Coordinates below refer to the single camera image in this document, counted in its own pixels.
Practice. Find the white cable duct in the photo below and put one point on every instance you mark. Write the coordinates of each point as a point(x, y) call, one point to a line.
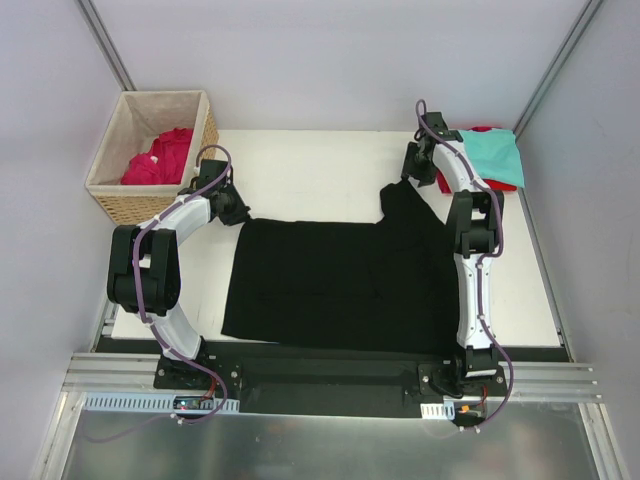
point(438, 411)
point(159, 404)

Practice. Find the wicker basket with liner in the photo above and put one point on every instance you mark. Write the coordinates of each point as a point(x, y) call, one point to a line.
point(138, 119)

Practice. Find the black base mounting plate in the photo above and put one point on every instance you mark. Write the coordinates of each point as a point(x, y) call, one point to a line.
point(274, 379)

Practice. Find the right white cable duct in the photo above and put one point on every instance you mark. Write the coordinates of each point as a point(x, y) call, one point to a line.
point(438, 411)

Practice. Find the black daisy print t-shirt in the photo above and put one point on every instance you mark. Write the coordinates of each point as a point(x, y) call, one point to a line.
point(389, 286)

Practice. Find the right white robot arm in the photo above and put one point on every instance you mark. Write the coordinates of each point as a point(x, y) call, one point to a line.
point(474, 223)

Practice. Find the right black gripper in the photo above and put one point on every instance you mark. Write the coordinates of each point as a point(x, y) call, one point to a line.
point(415, 167)

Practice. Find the red t-shirt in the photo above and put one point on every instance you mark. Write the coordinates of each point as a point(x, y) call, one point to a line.
point(495, 186)

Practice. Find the left white cable duct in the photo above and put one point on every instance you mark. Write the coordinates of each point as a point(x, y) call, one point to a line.
point(159, 404)

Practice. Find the teal t-shirt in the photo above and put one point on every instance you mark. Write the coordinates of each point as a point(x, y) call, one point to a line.
point(495, 155)

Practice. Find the aluminium frame post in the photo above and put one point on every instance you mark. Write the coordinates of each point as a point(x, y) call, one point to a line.
point(572, 39)
point(106, 45)

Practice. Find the pink t-shirt in basket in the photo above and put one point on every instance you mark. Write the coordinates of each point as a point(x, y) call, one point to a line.
point(164, 163)

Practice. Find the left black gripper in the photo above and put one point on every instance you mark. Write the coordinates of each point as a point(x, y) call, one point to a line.
point(235, 211)

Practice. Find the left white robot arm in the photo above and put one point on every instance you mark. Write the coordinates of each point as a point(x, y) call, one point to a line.
point(144, 270)

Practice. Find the right aluminium frame post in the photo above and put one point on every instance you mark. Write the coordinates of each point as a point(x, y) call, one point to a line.
point(572, 39)

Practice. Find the left aluminium frame post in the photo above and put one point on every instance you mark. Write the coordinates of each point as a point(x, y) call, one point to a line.
point(106, 45)

